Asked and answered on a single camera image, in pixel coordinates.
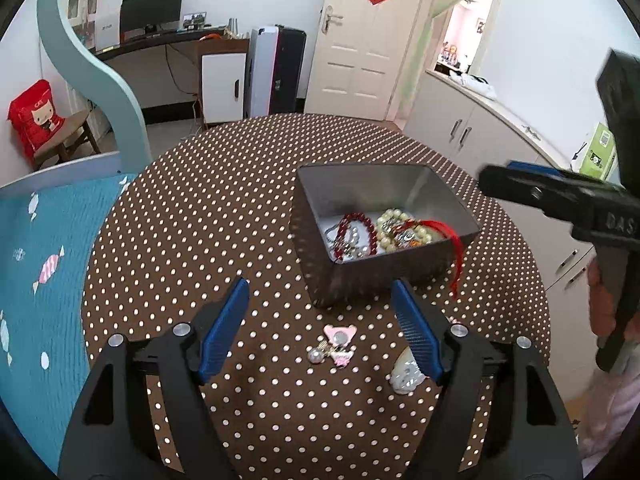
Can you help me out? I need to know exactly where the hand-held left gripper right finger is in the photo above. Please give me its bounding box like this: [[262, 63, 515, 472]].
[[391, 278, 584, 480]]

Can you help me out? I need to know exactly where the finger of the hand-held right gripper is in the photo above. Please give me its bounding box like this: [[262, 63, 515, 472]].
[[477, 164, 602, 222], [504, 159, 582, 181]]

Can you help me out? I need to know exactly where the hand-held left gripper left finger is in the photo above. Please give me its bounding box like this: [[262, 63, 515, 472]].
[[57, 276, 251, 480]]

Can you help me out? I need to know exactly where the silver white hair clip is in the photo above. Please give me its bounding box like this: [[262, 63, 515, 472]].
[[389, 347, 426, 395]]

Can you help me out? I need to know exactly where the red cord pendant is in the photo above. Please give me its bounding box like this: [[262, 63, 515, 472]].
[[394, 217, 474, 301]]

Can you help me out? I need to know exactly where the silver metal tin box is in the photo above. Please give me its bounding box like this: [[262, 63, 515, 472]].
[[289, 162, 482, 309]]

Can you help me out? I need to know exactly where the dark red bead bracelet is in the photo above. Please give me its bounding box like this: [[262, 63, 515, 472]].
[[332, 212, 379, 264]]

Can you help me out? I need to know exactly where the silver chain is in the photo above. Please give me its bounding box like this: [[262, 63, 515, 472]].
[[323, 224, 371, 261]]

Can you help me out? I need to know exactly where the white bead bracelet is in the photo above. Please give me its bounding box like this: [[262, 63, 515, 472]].
[[375, 207, 434, 254]]

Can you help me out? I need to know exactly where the person's right forearm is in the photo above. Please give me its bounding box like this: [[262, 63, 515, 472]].
[[579, 355, 640, 472]]

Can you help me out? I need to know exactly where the person's right hand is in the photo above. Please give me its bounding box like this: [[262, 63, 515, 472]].
[[587, 259, 607, 337]]

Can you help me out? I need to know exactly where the green paper bag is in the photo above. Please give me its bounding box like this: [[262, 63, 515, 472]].
[[574, 122, 619, 181]]

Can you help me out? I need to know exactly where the cream sideboard cabinet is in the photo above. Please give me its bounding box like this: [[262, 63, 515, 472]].
[[404, 67, 603, 311]]

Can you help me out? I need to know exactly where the white cloth bag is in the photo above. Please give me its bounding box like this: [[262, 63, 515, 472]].
[[447, 72, 499, 101]]

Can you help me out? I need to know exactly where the white panel door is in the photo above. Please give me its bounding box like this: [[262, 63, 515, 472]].
[[304, 0, 432, 122]]

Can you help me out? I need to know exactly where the small white cabinet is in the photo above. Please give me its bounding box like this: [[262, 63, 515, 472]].
[[197, 39, 251, 127]]

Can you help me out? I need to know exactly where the wooden chair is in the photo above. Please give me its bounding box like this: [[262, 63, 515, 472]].
[[32, 109, 101, 171]]

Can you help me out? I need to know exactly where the black suitcase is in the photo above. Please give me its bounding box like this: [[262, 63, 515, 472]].
[[269, 24, 308, 116]]

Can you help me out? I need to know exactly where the red cartoon cushion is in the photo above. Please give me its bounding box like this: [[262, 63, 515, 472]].
[[7, 79, 66, 159]]

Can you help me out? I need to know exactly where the dark wooden desk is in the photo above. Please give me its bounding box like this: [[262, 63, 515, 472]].
[[97, 24, 251, 62]]

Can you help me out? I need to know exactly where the router with antennas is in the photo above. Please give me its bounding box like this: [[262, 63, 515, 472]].
[[225, 17, 251, 41]]

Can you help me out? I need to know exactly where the white box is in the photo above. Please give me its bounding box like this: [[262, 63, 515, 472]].
[[93, 15, 121, 54]]

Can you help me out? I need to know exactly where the black computer monitor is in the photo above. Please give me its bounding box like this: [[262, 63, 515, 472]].
[[119, 0, 185, 37]]

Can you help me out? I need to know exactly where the white glass door cabinet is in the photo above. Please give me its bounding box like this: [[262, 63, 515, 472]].
[[65, 0, 107, 52]]

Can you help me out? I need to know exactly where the light blue bed rail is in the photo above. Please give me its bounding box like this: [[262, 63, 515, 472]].
[[0, 149, 124, 192]]

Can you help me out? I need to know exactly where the teal bunk bed frame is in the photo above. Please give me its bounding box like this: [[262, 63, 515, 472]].
[[37, 0, 154, 177]]

